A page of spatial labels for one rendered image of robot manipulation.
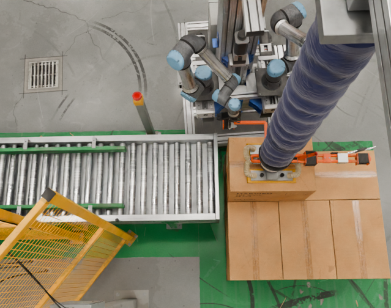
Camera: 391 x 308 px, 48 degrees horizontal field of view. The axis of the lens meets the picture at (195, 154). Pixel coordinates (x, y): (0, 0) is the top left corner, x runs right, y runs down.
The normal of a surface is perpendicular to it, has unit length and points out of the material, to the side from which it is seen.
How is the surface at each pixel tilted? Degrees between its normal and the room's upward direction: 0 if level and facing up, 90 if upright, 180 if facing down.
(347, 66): 76
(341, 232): 0
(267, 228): 0
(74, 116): 0
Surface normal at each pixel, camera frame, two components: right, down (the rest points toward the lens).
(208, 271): -0.02, -0.28
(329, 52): -0.53, 0.74
